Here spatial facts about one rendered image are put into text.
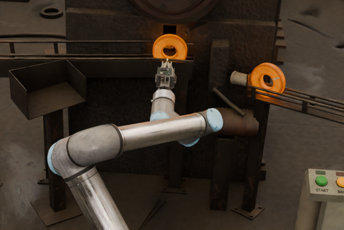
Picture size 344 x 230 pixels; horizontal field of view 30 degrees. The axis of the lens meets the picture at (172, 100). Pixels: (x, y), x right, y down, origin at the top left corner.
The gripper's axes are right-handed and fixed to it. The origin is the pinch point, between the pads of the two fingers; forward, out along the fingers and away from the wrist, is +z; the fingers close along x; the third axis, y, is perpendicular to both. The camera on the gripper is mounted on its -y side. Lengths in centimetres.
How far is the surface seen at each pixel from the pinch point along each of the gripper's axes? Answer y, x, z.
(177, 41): -0.7, -3.6, 16.9
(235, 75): -8.4, -30.5, 5.4
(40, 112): -9, 51, -24
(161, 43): -2.2, 3.5, 16.5
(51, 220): -65, 49, -40
